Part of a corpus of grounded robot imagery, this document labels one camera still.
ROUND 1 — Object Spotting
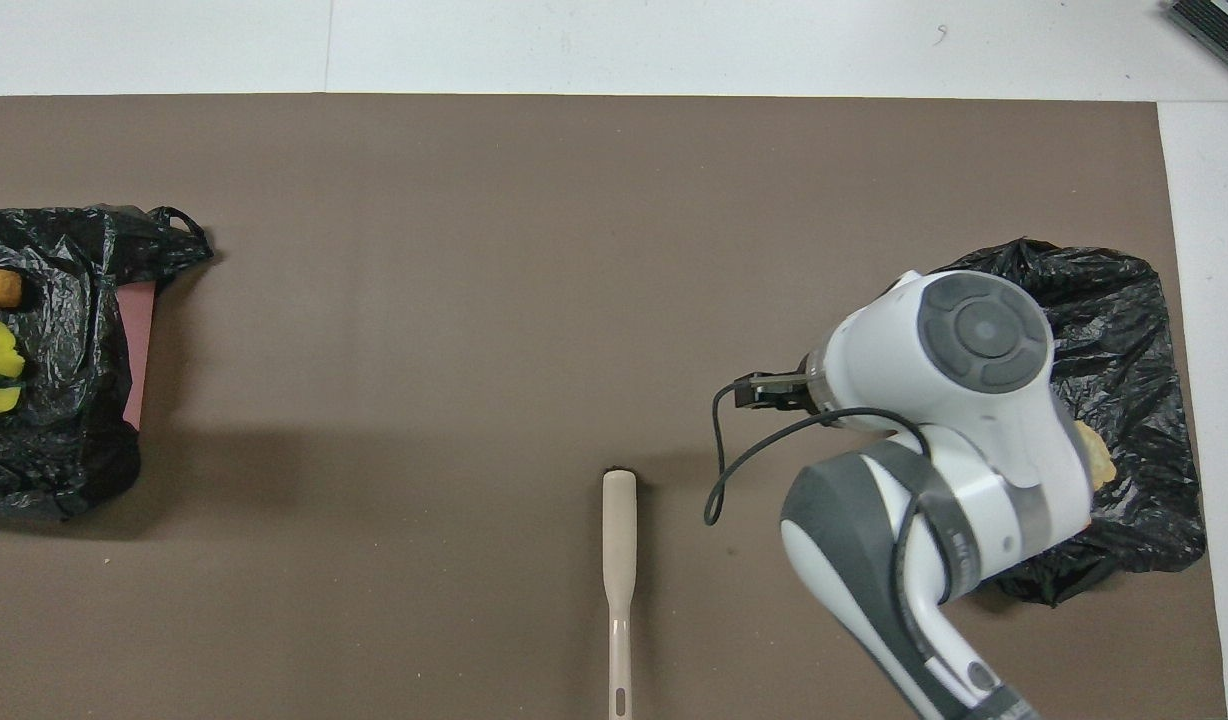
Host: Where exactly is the black trash bag on pink bin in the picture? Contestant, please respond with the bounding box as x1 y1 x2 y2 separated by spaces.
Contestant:
0 205 215 521

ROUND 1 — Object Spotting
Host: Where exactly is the grey ribbed device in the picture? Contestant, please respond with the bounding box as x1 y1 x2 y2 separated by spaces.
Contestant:
1164 0 1228 87

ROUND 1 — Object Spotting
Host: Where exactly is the black trash bag lined bin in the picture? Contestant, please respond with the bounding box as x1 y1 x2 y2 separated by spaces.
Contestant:
879 237 1208 608

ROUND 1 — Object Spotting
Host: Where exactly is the striped orange croissant piece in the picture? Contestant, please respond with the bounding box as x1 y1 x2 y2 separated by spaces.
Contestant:
1074 419 1118 492

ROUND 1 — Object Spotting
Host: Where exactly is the brown table mat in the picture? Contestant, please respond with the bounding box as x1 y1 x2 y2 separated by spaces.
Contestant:
0 93 1228 720

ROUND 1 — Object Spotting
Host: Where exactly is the pink bin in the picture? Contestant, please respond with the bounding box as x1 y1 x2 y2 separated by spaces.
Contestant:
121 281 157 431

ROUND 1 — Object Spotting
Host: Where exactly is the beige hand brush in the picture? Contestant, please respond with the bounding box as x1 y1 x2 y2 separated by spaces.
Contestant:
601 469 641 720

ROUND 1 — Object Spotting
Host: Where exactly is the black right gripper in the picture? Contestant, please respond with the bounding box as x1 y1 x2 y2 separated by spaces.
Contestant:
731 350 835 419

